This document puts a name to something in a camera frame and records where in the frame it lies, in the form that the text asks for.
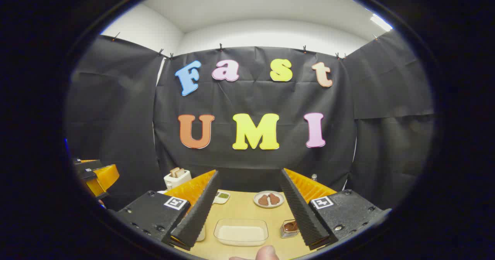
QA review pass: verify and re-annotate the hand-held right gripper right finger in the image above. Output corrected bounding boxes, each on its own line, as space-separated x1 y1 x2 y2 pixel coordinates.
279 168 391 251

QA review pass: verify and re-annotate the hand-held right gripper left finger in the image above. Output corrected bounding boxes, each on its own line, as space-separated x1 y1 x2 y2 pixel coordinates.
116 170 221 251

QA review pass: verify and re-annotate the metal wire chopstick holder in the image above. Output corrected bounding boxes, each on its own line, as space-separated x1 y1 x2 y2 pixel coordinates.
280 219 300 239

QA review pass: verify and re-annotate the clear rice container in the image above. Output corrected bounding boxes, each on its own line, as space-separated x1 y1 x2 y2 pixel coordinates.
213 218 269 247

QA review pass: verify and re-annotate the white round plate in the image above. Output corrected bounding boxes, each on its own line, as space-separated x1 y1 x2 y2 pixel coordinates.
253 191 285 208

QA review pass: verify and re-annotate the white toaster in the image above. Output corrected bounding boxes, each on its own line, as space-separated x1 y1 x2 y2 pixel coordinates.
164 167 192 191

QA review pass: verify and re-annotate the ceiling light panel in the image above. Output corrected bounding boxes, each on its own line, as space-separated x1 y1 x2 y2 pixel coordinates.
369 14 393 31

